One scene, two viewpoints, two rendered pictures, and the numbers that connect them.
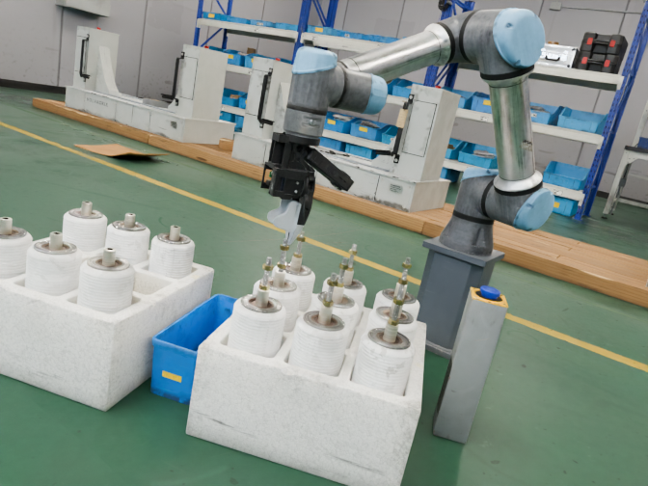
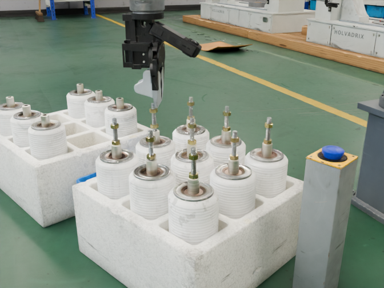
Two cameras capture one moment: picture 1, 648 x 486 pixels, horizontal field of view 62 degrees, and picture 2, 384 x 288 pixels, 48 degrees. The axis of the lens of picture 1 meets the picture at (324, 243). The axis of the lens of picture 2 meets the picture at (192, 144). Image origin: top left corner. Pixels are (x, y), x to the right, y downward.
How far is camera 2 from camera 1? 0.62 m
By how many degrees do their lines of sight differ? 34
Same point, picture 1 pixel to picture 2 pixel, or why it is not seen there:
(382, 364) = (175, 213)
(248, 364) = (95, 203)
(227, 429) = (95, 252)
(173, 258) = not seen: hidden behind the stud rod
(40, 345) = (15, 179)
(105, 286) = (37, 141)
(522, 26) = not seen: outside the picture
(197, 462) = (69, 271)
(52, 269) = (19, 129)
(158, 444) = (56, 254)
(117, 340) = (40, 179)
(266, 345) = (115, 190)
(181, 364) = not seen: hidden behind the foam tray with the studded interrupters
